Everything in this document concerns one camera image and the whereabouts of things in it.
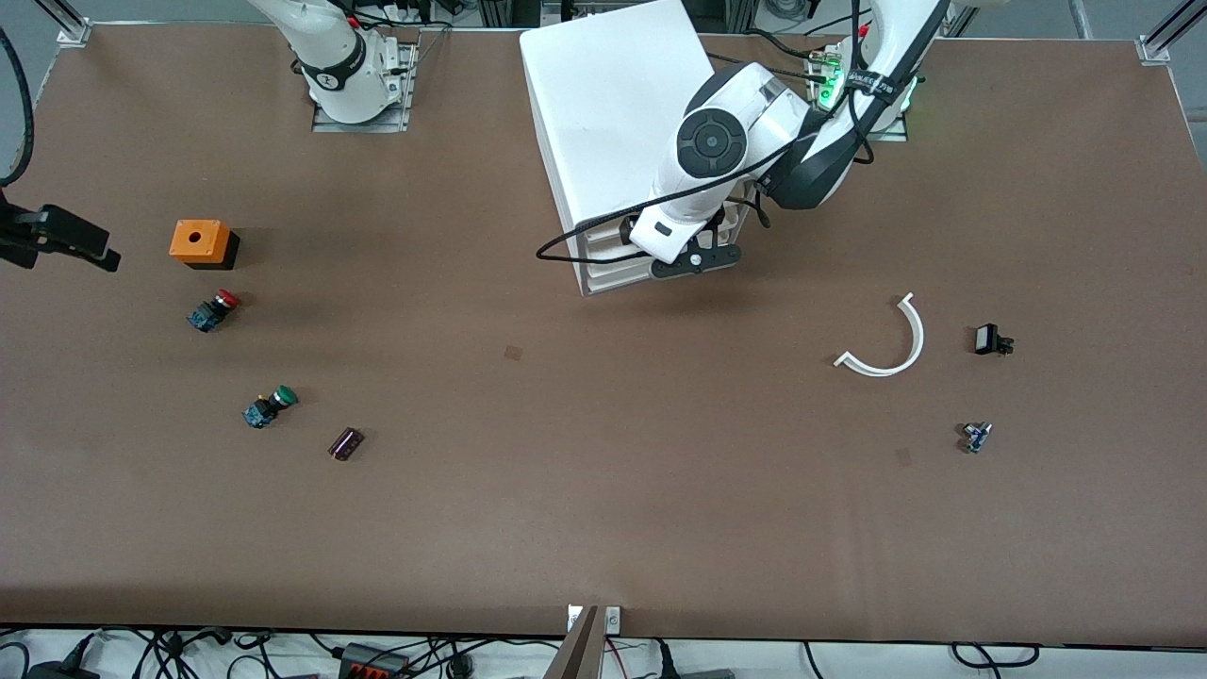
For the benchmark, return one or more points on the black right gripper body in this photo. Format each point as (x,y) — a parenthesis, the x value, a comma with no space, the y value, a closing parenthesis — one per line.
(26,236)

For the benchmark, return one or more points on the white plastic drawer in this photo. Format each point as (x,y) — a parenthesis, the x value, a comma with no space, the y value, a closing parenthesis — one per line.
(603,231)

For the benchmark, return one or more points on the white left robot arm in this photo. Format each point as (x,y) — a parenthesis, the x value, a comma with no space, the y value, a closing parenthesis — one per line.
(717,141)

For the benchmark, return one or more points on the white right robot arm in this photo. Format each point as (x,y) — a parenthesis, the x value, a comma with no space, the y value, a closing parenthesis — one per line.
(339,66)

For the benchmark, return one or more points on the orange button box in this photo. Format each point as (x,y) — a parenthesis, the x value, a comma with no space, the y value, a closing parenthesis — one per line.
(198,240)

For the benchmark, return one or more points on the white drawer cabinet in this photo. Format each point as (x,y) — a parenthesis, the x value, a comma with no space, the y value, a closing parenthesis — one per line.
(594,113)

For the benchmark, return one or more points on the red push button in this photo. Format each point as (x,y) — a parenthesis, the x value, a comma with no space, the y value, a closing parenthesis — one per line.
(209,314)

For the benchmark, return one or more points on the green push button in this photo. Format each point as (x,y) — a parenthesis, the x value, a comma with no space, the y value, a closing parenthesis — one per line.
(264,410)

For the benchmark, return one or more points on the black rectangular white-faced push button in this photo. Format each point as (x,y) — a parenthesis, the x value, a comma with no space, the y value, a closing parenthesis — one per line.
(987,339)

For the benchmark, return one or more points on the purple cylindrical capacitor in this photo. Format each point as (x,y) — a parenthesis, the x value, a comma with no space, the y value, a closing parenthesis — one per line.
(346,443)

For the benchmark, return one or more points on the small blue metal potentiometer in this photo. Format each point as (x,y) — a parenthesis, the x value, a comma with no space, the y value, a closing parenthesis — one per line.
(976,438)

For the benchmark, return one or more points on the aluminium profile beam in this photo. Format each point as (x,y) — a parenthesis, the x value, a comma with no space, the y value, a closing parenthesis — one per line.
(577,651)

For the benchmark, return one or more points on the black power strip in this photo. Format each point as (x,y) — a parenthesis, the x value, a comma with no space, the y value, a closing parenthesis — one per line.
(372,662)

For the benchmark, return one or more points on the aluminium corner post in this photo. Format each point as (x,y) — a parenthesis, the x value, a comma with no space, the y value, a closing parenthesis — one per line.
(1158,45)
(74,28)

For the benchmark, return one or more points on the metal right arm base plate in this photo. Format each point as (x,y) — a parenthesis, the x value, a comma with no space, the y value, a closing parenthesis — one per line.
(401,119)

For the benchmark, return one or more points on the white semicircular bracket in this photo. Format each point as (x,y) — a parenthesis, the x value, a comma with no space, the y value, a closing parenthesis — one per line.
(917,339)

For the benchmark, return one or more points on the small white mounting bracket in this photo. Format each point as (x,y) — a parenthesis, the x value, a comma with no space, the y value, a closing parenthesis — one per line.
(573,618)
(613,619)

